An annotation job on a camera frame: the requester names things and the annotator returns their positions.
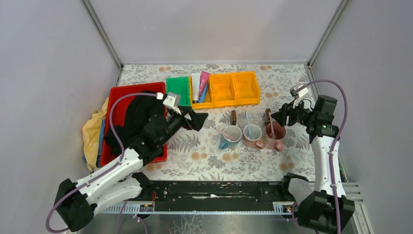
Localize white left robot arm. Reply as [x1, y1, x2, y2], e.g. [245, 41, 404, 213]
[54, 106, 208, 232]

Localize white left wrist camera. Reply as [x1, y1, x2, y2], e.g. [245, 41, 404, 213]
[163, 92, 181, 115]

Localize blue toothpaste tube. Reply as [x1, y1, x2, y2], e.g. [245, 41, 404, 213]
[199, 83, 209, 103]

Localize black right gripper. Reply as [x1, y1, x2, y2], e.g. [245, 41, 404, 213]
[270, 97, 317, 128]

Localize yellow bin with toothpaste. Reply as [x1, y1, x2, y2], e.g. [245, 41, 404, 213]
[188, 76, 214, 109]

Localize floral orange-handled mug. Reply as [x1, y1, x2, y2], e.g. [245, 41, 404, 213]
[243, 124, 265, 150]

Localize yellow bin with mugs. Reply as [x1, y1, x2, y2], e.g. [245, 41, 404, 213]
[232, 71, 261, 106]

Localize yellow cloth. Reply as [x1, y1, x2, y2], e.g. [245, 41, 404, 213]
[82, 97, 109, 172]

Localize white toothpaste tube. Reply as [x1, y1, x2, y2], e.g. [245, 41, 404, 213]
[191, 73, 201, 104]

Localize blue ceramic mug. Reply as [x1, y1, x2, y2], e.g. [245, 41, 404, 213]
[219, 125, 243, 150]

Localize yellow bin with toothbrushes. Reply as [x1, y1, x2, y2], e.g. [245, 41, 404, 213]
[209, 73, 237, 108]

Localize pink toothbrush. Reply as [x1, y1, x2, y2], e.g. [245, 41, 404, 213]
[268, 112, 276, 139]
[215, 128, 234, 141]

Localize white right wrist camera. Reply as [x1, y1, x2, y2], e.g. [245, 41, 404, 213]
[290, 84, 309, 107]

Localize pink toothpaste tube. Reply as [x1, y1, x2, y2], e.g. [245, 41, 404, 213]
[199, 71, 210, 97]

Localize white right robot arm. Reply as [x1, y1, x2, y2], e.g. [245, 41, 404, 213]
[271, 95, 355, 234]

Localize green plastic bin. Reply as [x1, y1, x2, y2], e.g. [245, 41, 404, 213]
[166, 77, 192, 106]

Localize red plastic tray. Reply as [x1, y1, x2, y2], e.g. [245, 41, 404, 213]
[100, 81, 166, 167]

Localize black cloth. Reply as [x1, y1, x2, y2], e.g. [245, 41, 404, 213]
[101, 91, 165, 163]

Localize blue cloth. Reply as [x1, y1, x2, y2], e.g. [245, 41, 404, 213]
[96, 118, 106, 168]

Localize pink pumpkin-face mug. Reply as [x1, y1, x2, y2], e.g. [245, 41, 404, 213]
[263, 122, 286, 152]

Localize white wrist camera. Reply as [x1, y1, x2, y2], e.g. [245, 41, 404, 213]
[290, 84, 309, 107]
[163, 92, 181, 115]

